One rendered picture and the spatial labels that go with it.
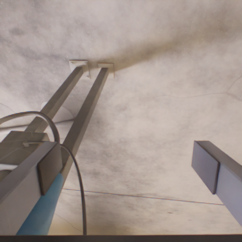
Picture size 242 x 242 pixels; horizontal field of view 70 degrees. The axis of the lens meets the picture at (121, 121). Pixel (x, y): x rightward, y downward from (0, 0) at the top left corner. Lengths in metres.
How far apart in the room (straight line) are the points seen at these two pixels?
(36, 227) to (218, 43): 0.90
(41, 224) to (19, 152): 0.17
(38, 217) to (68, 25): 0.81
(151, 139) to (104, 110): 0.38
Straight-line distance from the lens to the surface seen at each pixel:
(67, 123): 1.17
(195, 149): 0.17
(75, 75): 0.87
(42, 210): 0.27
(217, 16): 0.91
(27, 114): 0.43
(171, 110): 1.05
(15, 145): 0.41
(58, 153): 0.16
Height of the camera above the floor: 0.85
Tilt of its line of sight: 50 degrees down
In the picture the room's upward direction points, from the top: 170 degrees counter-clockwise
